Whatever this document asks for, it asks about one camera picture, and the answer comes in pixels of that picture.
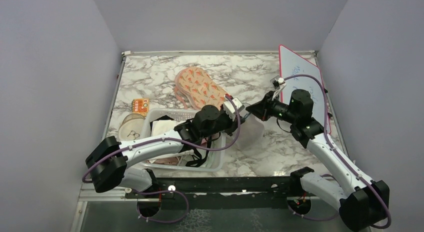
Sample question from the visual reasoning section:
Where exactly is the black front mounting rail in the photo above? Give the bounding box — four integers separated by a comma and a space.
124, 176, 311, 210

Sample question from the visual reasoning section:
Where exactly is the orange card packet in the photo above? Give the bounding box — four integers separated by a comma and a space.
131, 98, 150, 117

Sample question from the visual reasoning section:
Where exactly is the floral tulip pattern pouch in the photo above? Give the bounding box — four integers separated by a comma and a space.
174, 66, 227, 110

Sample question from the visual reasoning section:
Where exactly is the purple cable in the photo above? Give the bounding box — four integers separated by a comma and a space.
284, 73, 392, 230
81, 97, 243, 184

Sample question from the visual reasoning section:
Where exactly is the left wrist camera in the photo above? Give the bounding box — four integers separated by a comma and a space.
222, 94, 245, 121

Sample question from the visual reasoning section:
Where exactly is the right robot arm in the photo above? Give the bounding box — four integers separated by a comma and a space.
246, 89, 392, 232

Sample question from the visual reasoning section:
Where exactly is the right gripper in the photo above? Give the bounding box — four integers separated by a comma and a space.
246, 90, 298, 124

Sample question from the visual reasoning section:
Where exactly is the white cloth garment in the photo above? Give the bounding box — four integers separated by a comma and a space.
146, 119, 195, 166

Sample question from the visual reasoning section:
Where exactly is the pink black bra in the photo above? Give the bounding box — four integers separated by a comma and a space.
185, 137, 217, 168

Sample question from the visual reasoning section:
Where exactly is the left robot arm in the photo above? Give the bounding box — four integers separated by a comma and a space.
82, 105, 245, 198

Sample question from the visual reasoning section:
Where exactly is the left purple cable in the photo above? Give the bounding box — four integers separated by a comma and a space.
81, 97, 243, 184

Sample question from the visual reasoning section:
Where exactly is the white plastic laundry basket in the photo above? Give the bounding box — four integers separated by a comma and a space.
136, 108, 225, 173

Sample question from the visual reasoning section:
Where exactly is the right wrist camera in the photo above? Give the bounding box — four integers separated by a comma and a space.
270, 76, 286, 99

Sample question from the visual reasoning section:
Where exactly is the pink framed whiteboard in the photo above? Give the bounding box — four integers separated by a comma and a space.
278, 44, 330, 125

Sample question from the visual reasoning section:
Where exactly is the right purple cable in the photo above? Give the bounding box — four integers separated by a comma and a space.
284, 73, 392, 230

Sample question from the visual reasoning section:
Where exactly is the white mesh laundry bag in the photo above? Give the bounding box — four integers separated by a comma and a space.
235, 109, 265, 150

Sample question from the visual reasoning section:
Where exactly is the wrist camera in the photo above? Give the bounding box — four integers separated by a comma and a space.
222, 94, 245, 121
270, 76, 286, 99

